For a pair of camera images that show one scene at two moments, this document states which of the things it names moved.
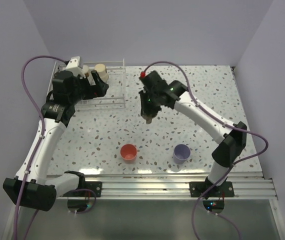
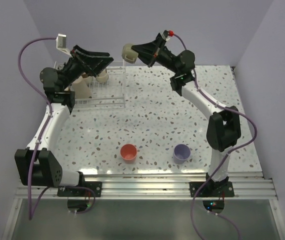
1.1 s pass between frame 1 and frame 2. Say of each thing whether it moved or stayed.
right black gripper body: moved
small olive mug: moved
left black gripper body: moved
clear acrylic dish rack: stayed
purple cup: stayed
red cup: stayed
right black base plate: stayed
